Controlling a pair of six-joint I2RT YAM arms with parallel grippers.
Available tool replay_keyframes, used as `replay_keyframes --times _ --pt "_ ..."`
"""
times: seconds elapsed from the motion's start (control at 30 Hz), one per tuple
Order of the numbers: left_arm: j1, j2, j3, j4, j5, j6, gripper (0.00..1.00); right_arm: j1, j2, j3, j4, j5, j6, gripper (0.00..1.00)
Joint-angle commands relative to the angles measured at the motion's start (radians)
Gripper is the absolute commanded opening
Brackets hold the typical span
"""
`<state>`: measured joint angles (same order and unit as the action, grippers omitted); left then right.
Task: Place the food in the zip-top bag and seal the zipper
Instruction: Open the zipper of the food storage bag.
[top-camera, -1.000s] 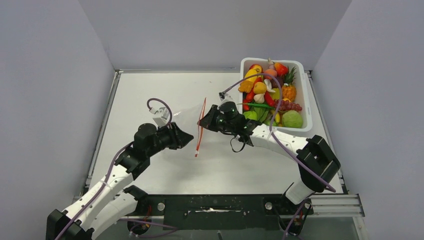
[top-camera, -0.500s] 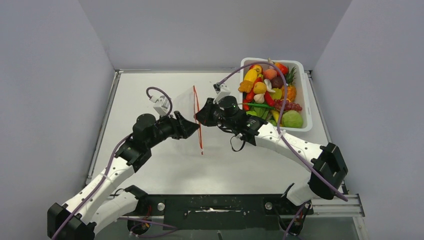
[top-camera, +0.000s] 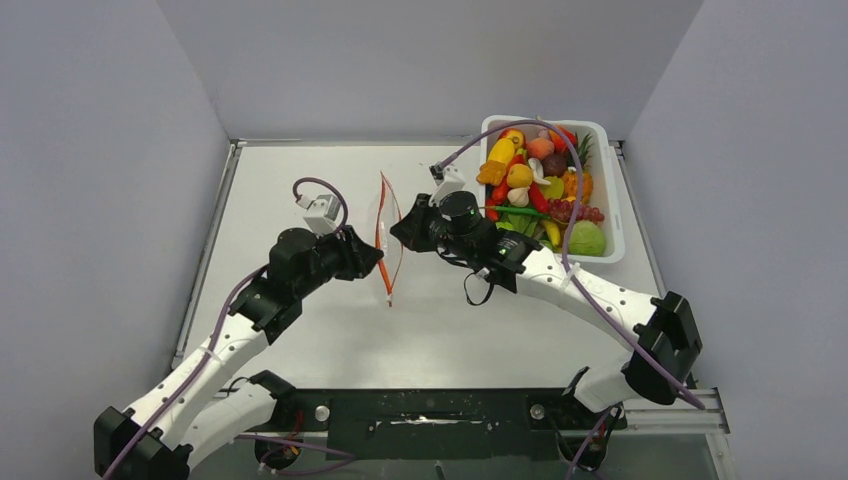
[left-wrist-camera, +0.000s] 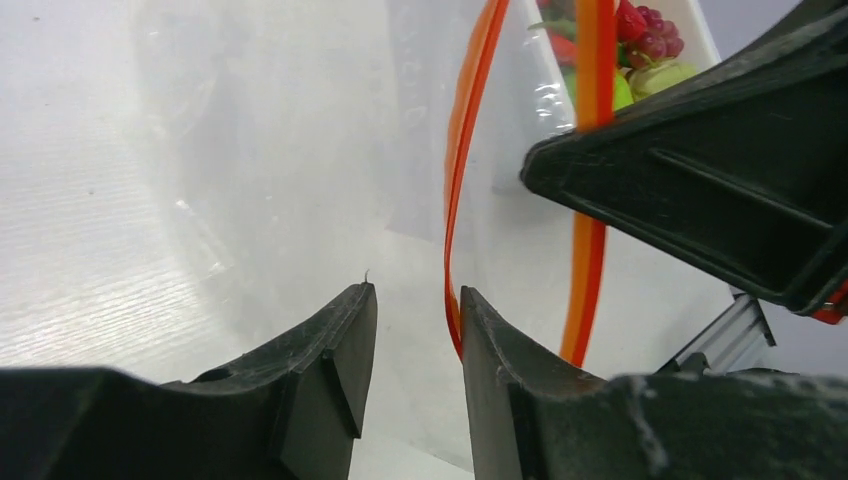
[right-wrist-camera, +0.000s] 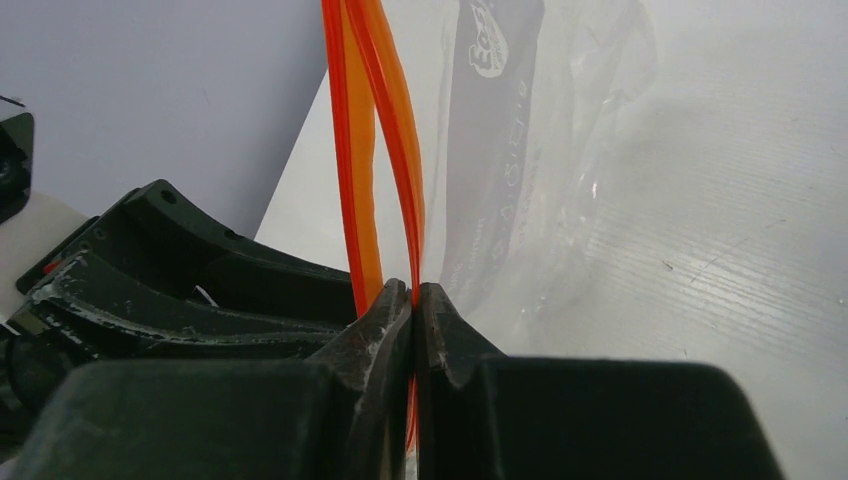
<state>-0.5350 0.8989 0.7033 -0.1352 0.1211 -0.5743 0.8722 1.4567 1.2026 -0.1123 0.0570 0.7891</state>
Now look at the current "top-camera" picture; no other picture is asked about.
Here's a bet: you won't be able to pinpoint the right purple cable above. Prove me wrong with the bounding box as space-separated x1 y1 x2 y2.
433 119 707 480

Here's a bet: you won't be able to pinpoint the clear zip top bag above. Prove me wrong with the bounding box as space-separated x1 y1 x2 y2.
364 171 405 308

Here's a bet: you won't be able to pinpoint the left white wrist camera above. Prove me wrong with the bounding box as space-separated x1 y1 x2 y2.
304 194 342 237

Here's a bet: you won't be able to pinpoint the purple toy grapes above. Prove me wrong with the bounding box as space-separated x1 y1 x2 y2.
548 198 605 225

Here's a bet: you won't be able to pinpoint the toy pineapple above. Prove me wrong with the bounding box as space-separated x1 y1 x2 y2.
562 134 593 204

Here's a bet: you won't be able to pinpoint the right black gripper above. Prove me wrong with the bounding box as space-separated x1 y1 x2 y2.
392 194 475 262

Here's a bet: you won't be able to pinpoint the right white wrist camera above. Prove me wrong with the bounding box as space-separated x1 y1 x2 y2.
429 164 466 206

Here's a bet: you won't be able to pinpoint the yellow toy lemon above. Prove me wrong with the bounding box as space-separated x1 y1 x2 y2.
506 163 534 189

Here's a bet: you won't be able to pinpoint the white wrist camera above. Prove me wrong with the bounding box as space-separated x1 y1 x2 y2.
429 164 466 206
304 194 342 237

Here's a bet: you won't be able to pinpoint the white plastic food bin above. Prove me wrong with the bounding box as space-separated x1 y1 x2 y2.
477 115 625 264

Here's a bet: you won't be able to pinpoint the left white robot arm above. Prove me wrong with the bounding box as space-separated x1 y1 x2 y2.
94 226 383 479

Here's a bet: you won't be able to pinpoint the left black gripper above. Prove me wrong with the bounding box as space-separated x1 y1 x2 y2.
295 224 382 298

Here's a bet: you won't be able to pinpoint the green toy cabbage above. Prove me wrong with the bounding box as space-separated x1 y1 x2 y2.
567 221 607 256

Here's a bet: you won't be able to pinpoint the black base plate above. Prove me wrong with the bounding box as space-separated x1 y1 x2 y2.
254 388 601 461

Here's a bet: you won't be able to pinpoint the toy peach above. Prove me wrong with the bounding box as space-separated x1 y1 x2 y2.
526 138 556 160

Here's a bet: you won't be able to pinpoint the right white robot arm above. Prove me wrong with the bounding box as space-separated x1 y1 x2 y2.
390 191 705 427

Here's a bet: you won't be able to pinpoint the aluminium frame rail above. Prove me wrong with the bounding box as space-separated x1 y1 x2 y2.
135 389 730 439

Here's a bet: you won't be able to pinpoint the green toy chili pepper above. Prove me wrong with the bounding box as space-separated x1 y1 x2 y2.
481 205 549 218

